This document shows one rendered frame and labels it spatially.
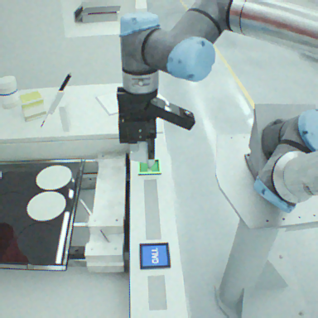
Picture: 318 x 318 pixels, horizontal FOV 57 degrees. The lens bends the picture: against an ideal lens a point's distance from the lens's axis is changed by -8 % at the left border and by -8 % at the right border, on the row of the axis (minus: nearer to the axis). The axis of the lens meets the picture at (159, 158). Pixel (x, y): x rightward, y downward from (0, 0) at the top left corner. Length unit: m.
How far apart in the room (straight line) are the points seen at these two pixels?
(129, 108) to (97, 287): 0.40
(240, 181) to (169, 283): 0.50
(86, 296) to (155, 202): 0.26
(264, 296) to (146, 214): 1.13
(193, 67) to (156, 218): 0.32
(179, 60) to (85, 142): 0.49
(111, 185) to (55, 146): 0.21
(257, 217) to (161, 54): 0.53
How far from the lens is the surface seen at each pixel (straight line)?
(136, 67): 0.60
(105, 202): 0.81
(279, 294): 1.72
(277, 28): 0.51
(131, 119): 0.67
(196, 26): 0.54
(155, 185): 0.73
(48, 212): 0.79
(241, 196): 0.93
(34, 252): 0.72
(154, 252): 0.59
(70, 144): 0.93
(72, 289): 0.74
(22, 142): 0.97
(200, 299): 1.64
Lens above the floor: 1.45
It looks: 38 degrees down
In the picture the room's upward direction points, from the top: straight up
